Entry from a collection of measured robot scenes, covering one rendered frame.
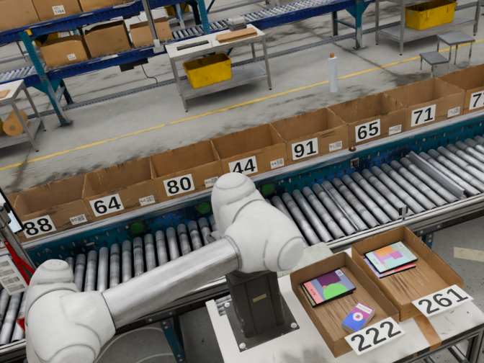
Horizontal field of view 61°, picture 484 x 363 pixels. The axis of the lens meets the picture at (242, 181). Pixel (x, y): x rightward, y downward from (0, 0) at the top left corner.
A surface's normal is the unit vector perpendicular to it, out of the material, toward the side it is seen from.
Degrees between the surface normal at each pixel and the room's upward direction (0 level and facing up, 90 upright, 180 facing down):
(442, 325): 0
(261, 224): 6
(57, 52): 90
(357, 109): 89
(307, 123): 89
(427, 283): 2
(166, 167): 89
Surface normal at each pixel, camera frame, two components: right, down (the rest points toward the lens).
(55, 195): 0.25, 0.49
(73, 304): 0.01, -0.88
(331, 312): -0.18, -0.81
